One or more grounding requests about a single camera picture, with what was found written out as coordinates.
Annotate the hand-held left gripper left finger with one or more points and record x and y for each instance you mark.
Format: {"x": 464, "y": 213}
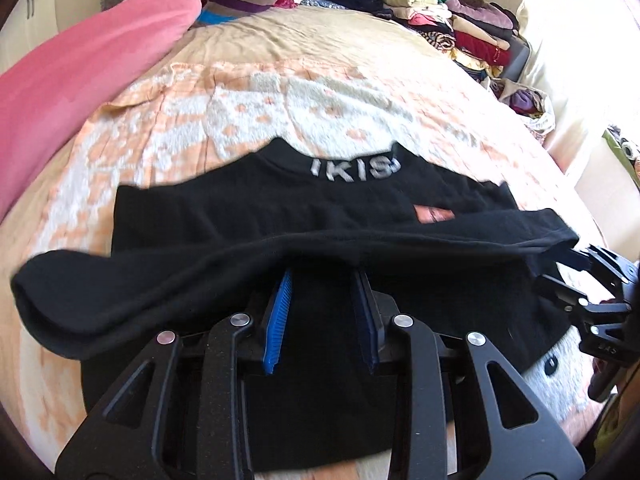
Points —
{"x": 277, "y": 320}

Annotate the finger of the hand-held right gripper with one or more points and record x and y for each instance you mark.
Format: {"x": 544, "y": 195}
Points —
{"x": 600, "y": 265}
{"x": 575, "y": 295}

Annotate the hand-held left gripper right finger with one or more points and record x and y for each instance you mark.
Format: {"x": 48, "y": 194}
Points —
{"x": 367, "y": 320}

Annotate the black long-sleeved sweater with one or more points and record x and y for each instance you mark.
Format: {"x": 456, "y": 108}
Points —
{"x": 250, "y": 225}

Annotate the patterned bag of clothes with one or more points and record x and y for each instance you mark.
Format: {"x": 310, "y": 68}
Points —
{"x": 525, "y": 102}

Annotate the pile of folded clothes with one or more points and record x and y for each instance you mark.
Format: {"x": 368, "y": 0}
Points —
{"x": 450, "y": 20}

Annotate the green fabric item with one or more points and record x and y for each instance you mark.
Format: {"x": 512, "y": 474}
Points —
{"x": 622, "y": 150}

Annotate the peach patterned quilt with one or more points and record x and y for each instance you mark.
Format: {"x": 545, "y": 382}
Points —
{"x": 250, "y": 105}

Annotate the dark grey case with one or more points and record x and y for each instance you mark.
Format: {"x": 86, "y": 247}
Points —
{"x": 520, "y": 60}

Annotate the beige bed sheet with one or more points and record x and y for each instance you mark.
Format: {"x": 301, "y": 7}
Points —
{"x": 325, "y": 35}

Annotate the navy cloth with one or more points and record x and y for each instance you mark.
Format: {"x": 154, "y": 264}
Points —
{"x": 350, "y": 0}

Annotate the pink fleece blanket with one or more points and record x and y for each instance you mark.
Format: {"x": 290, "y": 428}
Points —
{"x": 75, "y": 60}

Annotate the white wardrobe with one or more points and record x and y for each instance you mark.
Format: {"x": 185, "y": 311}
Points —
{"x": 45, "y": 15}

